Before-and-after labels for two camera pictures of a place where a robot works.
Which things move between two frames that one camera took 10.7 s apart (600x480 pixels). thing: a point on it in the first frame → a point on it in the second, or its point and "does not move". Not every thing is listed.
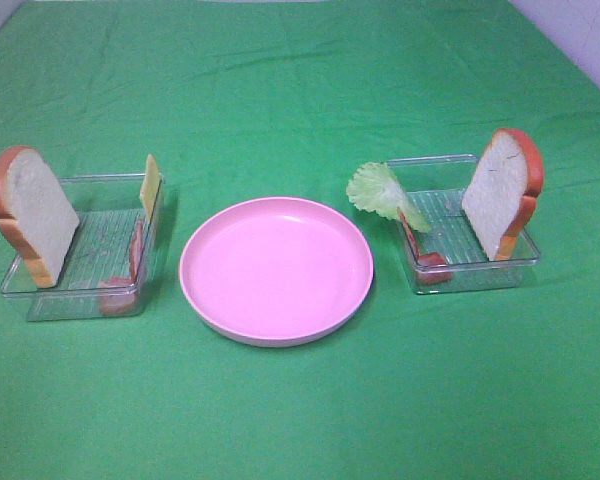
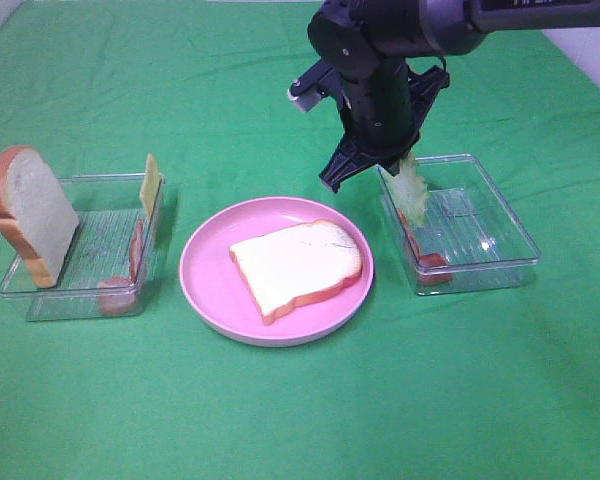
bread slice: [29, 202] does not move
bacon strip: [117, 297] does not move
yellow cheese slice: [149, 186] does not move
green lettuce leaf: [375, 187] → [411, 189]
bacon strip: [431, 268] does not move
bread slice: [500, 198] → [296, 263]
